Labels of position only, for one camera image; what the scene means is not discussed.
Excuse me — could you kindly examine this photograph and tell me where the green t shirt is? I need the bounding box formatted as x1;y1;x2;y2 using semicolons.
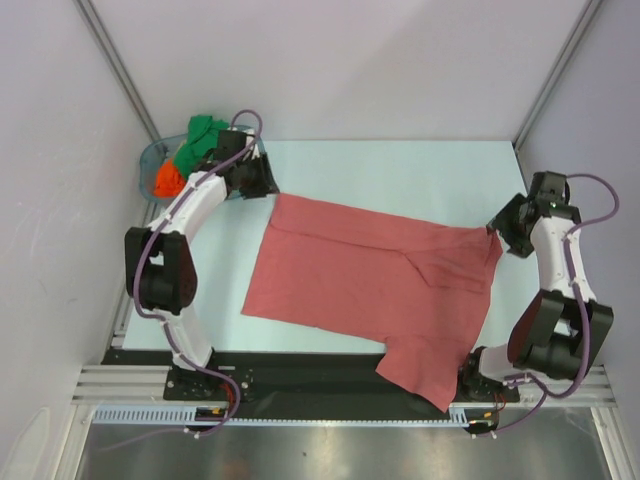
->
173;115;230;179

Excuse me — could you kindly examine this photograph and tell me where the orange t shirt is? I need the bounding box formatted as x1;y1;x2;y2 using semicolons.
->
153;159;187;198

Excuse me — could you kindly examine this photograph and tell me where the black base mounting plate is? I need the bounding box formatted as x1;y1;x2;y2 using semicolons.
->
102;349;584;420

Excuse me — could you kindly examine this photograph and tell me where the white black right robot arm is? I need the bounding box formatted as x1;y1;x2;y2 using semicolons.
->
458;171;614;401

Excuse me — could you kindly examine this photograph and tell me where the white slotted cable duct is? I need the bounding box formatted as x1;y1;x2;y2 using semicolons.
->
93;405;490;428

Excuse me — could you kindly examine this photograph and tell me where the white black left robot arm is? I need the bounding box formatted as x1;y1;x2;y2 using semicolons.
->
124;127;278;400

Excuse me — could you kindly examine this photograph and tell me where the clear blue plastic bin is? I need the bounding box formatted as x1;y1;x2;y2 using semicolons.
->
139;125;267;207

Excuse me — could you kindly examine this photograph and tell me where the pink polo shirt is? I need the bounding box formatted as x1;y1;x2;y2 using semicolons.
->
243;194;502;410

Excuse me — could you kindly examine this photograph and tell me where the aluminium frame rail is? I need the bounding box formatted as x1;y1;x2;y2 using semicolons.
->
72;365;616;408

